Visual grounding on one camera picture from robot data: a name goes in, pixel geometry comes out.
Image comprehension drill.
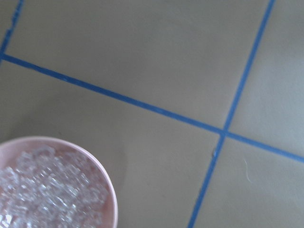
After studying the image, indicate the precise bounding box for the clear ice cubes pile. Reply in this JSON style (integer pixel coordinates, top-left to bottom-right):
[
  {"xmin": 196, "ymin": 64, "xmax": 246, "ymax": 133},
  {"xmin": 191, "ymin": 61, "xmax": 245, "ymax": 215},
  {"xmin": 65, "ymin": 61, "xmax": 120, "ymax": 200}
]
[{"xmin": 0, "ymin": 150, "xmax": 109, "ymax": 228}]

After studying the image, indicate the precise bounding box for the pink bowl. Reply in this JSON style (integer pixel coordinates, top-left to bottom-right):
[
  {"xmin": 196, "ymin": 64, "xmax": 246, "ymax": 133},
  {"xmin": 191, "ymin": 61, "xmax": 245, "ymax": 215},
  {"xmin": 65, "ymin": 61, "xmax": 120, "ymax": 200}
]
[{"xmin": 0, "ymin": 136, "xmax": 118, "ymax": 228}]

